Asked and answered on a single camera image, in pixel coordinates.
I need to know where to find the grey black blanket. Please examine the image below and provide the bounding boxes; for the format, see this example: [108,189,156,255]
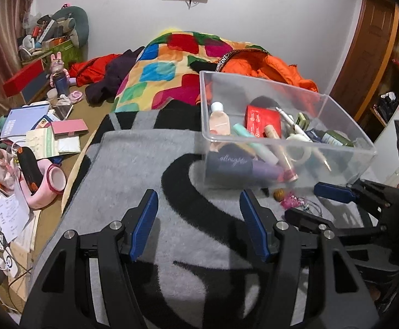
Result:
[30,100,369,329]

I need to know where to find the colourful checkered quilt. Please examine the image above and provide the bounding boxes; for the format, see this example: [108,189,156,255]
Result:
[113,30,264,112]

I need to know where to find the dark green spray bottle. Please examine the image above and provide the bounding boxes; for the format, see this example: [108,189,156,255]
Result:
[305,129,353,147]

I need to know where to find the purple cylindrical bottle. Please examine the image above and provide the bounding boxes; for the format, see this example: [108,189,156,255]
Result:
[252,160,283,181]

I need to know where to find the white pen-like tube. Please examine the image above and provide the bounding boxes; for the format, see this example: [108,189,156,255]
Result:
[276,107,332,172]

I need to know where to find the dark purple garment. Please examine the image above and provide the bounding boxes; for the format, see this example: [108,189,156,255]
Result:
[85,46,144,106]

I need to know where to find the mint green tube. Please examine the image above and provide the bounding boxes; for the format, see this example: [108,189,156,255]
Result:
[232,123,278,166]

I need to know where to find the green cardboard box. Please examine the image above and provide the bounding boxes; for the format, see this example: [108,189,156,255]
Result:
[21,39,83,69]

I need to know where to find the red garment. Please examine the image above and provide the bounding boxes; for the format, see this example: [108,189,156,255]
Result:
[69,53,120,87]

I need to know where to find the pink charm trinket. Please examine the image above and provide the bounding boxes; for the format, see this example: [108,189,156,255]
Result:
[272,189,322,217]

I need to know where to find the clear slim spray bottle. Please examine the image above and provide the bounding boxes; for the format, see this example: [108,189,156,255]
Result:
[264,124,299,182]

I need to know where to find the pink bunny figure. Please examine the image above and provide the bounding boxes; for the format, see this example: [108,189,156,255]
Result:
[49,51,70,96]

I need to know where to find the red long box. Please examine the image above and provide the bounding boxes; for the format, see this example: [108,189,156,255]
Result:
[3,59,45,98]

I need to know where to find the red foil pouch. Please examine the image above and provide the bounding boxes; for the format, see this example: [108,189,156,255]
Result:
[245,105,281,137]

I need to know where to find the grey neck pillow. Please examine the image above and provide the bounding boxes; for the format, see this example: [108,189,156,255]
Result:
[51,6,89,48]

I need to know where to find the wooden shelf unit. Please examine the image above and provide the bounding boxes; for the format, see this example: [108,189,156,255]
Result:
[354,4,399,141]

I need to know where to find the wooden door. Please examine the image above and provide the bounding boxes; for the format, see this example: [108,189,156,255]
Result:
[330,0,399,121]

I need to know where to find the clear plastic storage box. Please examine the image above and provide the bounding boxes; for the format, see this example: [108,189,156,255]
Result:
[199,71,376,189]

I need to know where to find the pink headphones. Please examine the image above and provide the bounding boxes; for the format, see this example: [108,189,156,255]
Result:
[16,146,66,210]

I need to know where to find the orange puffer jacket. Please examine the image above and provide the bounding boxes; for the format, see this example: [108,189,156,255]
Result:
[196,49,321,107]

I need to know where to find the beige cosmetic tube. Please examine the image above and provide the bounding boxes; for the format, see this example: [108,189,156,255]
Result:
[209,102,231,136]

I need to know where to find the white tape roll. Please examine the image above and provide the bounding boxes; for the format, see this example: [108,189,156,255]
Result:
[286,134,311,166]

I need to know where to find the blue book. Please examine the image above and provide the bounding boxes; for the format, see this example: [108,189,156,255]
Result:
[0,104,50,139]

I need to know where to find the pink flat box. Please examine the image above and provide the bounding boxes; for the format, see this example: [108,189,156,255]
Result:
[51,119,88,136]

